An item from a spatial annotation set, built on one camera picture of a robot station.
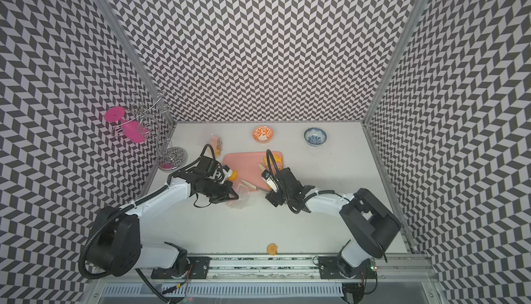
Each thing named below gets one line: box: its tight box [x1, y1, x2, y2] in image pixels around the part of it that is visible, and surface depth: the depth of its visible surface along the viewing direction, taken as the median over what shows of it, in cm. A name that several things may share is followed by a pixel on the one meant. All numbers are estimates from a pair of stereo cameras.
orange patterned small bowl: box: [251, 125, 275, 144], surface depth 113 cm
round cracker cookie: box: [266, 243, 279, 257], surface depth 79 cm
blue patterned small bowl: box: [304, 127, 328, 147], surface depth 110 cm
